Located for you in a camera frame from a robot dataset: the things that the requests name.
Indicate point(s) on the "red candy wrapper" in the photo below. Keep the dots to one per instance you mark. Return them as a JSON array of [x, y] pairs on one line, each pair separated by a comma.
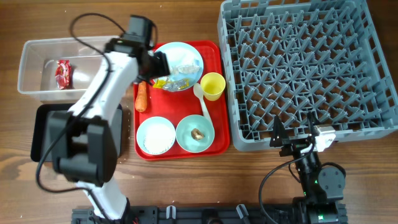
[[63, 74]]

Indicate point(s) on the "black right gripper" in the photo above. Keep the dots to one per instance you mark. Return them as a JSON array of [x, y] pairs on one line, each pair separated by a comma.
[[283, 140]]

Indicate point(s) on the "large light blue plate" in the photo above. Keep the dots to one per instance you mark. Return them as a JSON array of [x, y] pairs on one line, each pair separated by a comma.
[[181, 53]]

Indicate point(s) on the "brown food scrap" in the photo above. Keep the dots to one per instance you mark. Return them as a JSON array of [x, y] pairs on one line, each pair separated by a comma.
[[197, 135]]

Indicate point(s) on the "grey plastic dishwasher rack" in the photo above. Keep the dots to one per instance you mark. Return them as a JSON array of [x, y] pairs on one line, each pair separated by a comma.
[[287, 59]]

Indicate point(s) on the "orange carrot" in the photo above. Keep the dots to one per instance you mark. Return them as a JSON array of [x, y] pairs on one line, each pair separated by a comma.
[[141, 98]]

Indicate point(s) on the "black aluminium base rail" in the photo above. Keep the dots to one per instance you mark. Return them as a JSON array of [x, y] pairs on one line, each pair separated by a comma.
[[278, 213]]

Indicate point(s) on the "white plastic spoon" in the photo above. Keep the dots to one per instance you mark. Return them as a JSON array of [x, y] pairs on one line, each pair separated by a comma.
[[198, 92]]

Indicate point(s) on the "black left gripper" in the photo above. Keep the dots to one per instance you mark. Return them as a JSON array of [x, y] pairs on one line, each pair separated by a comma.
[[158, 65]]

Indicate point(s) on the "black waste tray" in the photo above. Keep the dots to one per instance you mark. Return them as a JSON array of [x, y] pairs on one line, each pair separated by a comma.
[[40, 139]]

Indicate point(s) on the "red plastic tray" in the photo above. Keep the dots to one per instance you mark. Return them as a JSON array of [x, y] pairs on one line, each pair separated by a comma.
[[174, 106]]

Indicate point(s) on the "clear plastic wrap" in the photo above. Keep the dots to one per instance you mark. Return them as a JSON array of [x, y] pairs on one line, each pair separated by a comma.
[[184, 69]]

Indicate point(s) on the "yellow plastic cup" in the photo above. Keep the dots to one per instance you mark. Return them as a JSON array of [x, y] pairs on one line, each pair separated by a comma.
[[213, 85]]

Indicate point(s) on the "yellow silver foil wrapper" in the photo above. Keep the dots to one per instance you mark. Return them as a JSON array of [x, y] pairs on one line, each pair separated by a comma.
[[170, 85]]

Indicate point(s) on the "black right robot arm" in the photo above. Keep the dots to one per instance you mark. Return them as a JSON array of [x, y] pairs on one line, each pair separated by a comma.
[[322, 183]]

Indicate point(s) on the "clear plastic waste bin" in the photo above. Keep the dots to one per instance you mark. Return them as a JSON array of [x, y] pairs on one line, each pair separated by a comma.
[[36, 77]]

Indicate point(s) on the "light blue rice bowl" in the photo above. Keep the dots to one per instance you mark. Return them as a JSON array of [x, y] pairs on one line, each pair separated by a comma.
[[156, 135]]

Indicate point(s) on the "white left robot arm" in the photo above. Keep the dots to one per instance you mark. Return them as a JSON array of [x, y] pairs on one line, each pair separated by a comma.
[[82, 146]]

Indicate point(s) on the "light green bowl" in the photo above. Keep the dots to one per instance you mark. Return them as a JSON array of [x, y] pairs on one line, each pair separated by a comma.
[[184, 138]]

